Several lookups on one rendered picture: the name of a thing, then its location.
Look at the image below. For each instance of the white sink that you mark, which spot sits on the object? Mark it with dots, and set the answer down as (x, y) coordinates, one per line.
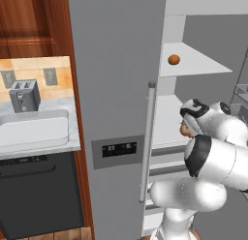
(34, 129)

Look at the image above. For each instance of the brown wooden side panel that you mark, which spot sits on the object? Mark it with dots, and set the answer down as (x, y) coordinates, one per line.
(80, 147)

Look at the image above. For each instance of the brown wooden cupboard door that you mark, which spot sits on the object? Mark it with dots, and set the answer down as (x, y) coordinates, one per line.
(30, 21)

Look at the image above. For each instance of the grey toaster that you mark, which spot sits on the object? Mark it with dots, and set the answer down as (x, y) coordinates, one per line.
(25, 96)

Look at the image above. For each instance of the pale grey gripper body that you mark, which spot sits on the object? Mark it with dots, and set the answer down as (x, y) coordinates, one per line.
(193, 126)

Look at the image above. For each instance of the orange pink peach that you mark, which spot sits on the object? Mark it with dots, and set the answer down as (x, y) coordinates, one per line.
(184, 131)

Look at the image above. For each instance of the grey fridge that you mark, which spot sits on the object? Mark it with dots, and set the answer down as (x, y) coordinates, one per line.
(206, 31)

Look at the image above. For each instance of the grey closed fridge door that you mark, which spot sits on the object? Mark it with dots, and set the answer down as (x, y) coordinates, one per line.
(116, 73)

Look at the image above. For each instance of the orange tangerine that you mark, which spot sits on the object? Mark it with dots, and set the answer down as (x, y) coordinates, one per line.
(174, 59)

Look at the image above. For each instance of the white fridge shelf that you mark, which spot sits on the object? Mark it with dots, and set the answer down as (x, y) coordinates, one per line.
(190, 61)
(166, 121)

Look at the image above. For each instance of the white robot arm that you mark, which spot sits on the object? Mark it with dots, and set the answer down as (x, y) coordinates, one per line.
(213, 160)

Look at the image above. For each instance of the grey wall outlet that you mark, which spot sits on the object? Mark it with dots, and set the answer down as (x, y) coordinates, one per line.
(8, 78)
(50, 76)

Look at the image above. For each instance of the black dishwasher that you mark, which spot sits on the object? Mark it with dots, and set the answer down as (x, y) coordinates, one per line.
(40, 202)

